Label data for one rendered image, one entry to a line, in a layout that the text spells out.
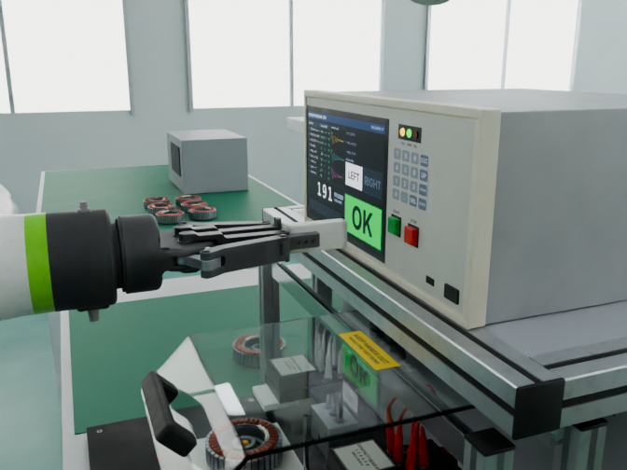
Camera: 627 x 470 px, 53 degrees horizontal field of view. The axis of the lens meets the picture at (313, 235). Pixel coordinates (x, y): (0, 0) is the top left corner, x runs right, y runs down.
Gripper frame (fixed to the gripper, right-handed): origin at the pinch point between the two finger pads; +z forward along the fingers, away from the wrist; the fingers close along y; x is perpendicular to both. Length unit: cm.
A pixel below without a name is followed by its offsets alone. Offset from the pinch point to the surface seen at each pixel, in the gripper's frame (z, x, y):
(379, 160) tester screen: 9.8, 6.9, -4.6
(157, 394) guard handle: -18.1, -11.7, 6.7
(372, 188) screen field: 9.8, 3.3, -6.0
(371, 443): 6.8, -25.9, 1.5
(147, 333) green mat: -10, -43, -80
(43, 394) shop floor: -43, -119, -205
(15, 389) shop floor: -54, -119, -215
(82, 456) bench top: -26, -43, -35
